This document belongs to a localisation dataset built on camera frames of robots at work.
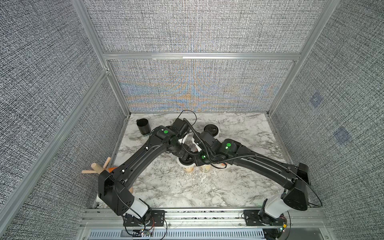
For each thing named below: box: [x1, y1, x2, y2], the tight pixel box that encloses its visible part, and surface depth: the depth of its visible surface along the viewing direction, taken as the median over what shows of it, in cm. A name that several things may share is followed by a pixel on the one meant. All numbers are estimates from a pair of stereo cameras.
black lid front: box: [203, 124, 219, 137], surface depth 90 cm
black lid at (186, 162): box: [178, 158, 194, 166], surface depth 76 cm
